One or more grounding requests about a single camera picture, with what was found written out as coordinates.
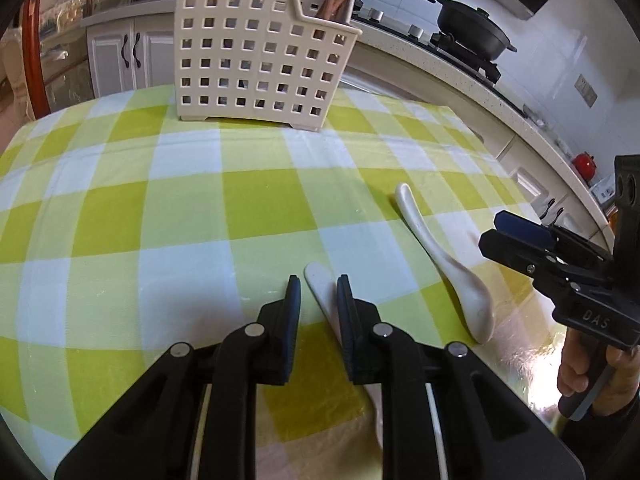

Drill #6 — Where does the white ceramic spoon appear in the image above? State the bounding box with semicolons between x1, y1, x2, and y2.
304;262;383;448
395;182;496;344

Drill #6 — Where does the person's right hand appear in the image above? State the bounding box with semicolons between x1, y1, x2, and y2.
556;328;639;416

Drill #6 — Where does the red kettle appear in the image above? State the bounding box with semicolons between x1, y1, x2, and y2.
572;152;597;183

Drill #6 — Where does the green white checkered tablecloth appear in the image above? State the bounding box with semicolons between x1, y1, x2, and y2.
1;86;562;476

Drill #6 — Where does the black lidded pot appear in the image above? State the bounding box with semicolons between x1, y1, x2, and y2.
435;0;518;61

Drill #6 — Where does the black gas stove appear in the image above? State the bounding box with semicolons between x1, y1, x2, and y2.
352;0;525;118

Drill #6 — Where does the white perforated plastic basket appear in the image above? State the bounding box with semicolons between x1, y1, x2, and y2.
174;0;361;131

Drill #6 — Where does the wall power outlet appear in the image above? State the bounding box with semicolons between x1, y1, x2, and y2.
574;74;598;108

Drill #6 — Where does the red wooden door frame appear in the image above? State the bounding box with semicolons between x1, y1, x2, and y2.
19;0;101;122

